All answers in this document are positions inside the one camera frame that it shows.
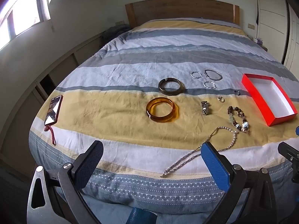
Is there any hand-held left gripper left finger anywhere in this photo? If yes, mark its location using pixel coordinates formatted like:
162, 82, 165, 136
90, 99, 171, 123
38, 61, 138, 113
27, 140, 104, 224

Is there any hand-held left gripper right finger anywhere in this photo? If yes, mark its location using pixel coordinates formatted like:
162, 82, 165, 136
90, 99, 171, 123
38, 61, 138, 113
200, 141, 277, 224

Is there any silver bead necklace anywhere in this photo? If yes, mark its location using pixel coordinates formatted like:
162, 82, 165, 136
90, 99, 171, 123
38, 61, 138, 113
161, 126, 239, 178

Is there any red box with white inside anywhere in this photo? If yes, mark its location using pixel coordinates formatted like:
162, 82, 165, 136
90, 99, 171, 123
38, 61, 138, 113
241, 73, 298, 127

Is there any brown beaded bracelet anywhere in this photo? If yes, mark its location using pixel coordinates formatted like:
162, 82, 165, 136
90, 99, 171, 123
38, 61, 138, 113
227, 106, 250, 133

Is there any amber bangle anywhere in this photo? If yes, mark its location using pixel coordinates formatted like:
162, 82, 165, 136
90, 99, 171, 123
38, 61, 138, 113
146, 97, 180, 123

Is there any dark green bangle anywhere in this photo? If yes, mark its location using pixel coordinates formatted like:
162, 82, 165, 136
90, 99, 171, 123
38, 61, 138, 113
158, 77, 185, 96

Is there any smartphone with red case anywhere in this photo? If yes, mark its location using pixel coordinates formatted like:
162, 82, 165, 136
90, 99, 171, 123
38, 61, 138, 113
44, 95, 63, 126

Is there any teal blue cloth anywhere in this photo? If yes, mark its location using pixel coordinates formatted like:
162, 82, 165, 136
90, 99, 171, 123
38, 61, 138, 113
130, 206, 157, 224

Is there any wooden nightstand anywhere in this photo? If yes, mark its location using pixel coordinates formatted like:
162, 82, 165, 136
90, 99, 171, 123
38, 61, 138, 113
253, 41, 268, 52

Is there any large plain silver bangle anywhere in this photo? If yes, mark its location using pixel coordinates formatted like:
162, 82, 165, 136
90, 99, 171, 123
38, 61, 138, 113
204, 69, 222, 81

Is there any white wardrobe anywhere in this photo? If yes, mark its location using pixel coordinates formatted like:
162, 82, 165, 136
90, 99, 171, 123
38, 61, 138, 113
253, 0, 299, 75

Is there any grey cloth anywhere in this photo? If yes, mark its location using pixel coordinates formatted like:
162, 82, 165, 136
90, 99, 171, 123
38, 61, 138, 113
101, 24, 131, 45

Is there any wooden bed headboard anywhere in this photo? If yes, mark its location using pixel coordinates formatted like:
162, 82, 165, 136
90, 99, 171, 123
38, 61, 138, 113
125, 0, 240, 28

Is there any window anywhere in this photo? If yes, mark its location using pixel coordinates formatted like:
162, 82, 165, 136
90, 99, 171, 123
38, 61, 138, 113
0, 0, 61, 50

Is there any red phone lanyard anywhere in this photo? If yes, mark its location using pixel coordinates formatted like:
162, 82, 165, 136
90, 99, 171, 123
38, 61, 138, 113
44, 124, 57, 146

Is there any white low wall cabinet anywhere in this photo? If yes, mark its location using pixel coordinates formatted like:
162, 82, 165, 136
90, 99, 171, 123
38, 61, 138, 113
0, 31, 105, 178

